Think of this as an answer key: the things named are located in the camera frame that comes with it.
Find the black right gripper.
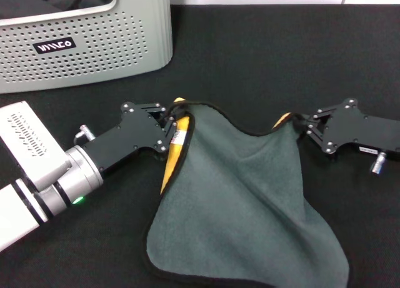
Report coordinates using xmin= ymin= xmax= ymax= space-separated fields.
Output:
xmin=305 ymin=97 xmax=400 ymax=162

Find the grey perforated storage box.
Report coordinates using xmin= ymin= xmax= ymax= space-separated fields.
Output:
xmin=0 ymin=0 xmax=174 ymax=94

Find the black tablecloth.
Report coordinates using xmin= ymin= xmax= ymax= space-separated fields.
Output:
xmin=0 ymin=3 xmax=400 ymax=288

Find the grey yellow black-trimmed towel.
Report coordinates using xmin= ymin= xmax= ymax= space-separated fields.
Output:
xmin=143 ymin=97 xmax=353 ymax=288

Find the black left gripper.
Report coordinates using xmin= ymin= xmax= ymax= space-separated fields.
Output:
xmin=81 ymin=102 xmax=178 ymax=176

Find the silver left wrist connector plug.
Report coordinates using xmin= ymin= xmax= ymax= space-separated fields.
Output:
xmin=74 ymin=124 xmax=95 ymax=144

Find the black cloth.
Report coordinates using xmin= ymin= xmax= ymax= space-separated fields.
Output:
xmin=0 ymin=0 xmax=116 ymax=20

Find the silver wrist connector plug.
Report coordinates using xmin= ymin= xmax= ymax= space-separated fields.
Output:
xmin=371 ymin=151 xmax=388 ymax=176
xmin=74 ymin=124 xmax=95 ymax=144

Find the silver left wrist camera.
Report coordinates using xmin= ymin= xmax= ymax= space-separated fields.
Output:
xmin=0 ymin=101 xmax=72 ymax=191

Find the silver right wrist connector plug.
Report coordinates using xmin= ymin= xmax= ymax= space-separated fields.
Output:
xmin=371 ymin=151 xmax=388 ymax=176

